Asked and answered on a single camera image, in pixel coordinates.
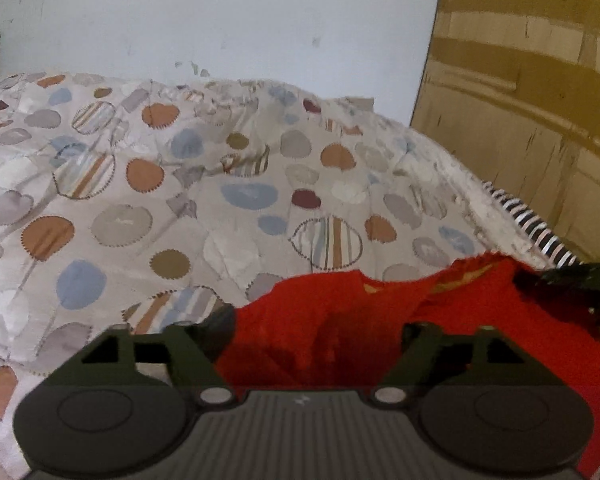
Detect red long-sleeve shirt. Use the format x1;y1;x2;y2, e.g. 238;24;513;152
216;254;600;479

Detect striped bed sheet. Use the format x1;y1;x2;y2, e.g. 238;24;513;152
483;181;581;268

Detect patterned beige quilt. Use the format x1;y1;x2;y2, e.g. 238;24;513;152
0;73;548;479

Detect wooden wardrobe panel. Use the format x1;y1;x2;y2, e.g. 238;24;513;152
412;0;600;260

